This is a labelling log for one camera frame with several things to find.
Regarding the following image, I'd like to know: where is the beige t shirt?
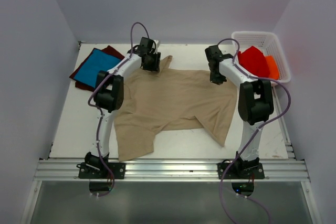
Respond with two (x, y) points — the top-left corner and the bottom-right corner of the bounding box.
(114, 56), (237, 161)

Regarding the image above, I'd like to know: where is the maroon t shirt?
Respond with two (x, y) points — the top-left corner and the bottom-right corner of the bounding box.
(69, 46), (124, 92)

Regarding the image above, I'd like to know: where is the blue t shirt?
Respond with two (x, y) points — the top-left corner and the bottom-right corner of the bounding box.
(72, 48), (121, 88)

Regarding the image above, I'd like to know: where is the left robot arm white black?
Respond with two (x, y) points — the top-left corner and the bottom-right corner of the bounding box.
(85, 37), (161, 178)

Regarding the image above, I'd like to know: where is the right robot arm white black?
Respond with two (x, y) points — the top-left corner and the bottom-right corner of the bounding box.
(205, 45), (274, 179)

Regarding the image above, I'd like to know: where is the red t shirt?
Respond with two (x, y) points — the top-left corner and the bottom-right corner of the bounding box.
(238, 46), (269, 78)

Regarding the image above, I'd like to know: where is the white plastic basket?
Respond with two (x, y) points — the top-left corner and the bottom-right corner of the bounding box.
(232, 31), (291, 83)

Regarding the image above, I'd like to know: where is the orange t shirt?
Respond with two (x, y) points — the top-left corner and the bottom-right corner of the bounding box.
(265, 55), (280, 80)

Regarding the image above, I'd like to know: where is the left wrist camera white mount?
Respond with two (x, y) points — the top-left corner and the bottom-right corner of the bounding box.
(153, 39), (161, 53)

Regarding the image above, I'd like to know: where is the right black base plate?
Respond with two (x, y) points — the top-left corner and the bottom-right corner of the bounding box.
(216, 158), (265, 179)

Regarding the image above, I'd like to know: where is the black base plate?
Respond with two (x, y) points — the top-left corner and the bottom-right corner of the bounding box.
(76, 162), (126, 179)
(216, 158), (265, 179)

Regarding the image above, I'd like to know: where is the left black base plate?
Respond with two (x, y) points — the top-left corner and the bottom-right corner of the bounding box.
(76, 162), (126, 179)

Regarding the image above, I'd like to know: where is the aluminium mounting rail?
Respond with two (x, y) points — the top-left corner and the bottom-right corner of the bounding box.
(33, 158), (310, 182)

